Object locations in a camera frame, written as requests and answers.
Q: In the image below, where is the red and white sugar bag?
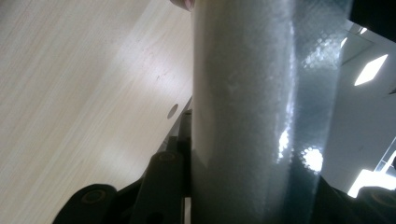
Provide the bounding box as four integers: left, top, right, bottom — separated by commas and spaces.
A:
190, 0, 354, 224

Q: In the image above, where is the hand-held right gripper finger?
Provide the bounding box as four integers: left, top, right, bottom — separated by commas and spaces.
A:
178, 108, 193, 201

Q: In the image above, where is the grey round table grommet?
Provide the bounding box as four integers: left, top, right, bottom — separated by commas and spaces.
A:
166, 104, 179, 120

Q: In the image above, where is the dark overhead fixture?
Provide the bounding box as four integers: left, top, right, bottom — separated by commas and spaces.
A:
348, 0, 396, 44

